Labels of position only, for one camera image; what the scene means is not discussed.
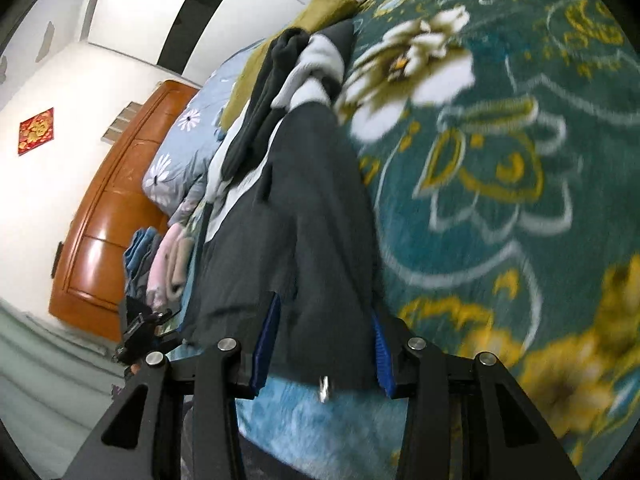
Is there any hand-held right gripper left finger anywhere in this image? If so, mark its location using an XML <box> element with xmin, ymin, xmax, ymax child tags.
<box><xmin>64</xmin><ymin>292</ymin><xmax>282</xmax><ymax>480</ymax></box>

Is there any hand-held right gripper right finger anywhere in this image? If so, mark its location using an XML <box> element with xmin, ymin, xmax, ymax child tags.
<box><xmin>371</xmin><ymin>310</ymin><xmax>581</xmax><ymax>480</ymax></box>

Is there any dark grey jacket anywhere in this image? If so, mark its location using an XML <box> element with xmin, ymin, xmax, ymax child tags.
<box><xmin>181</xmin><ymin>101</ymin><xmax>386</xmax><ymax>392</ymax></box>

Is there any blue folded cloth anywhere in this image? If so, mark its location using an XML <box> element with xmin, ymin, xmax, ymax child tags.
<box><xmin>123</xmin><ymin>228</ymin><xmax>162</xmax><ymax>301</ymax></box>

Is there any wooden headboard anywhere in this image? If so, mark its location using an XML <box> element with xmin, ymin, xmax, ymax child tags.
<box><xmin>48</xmin><ymin>80</ymin><xmax>200</xmax><ymax>344</ymax></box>

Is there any blue daisy print pillow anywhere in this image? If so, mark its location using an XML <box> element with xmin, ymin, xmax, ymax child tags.
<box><xmin>142</xmin><ymin>39</ymin><xmax>266</xmax><ymax>216</ymax></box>

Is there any green floral blanket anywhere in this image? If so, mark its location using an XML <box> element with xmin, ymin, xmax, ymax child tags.
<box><xmin>236</xmin><ymin>0</ymin><xmax>640</xmax><ymax>480</ymax></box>

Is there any black and white garment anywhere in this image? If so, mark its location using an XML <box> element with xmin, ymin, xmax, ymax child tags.
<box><xmin>206</xmin><ymin>20</ymin><xmax>357</xmax><ymax>211</ymax></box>

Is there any olive green towel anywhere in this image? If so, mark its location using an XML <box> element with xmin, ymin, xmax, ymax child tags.
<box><xmin>220</xmin><ymin>0</ymin><xmax>358</xmax><ymax>131</ymax></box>

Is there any red square wall decoration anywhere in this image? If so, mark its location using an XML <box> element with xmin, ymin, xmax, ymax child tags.
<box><xmin>18</xmin><ymin>107</ymin><xmax>55</xmax><ymax>157</ymax></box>

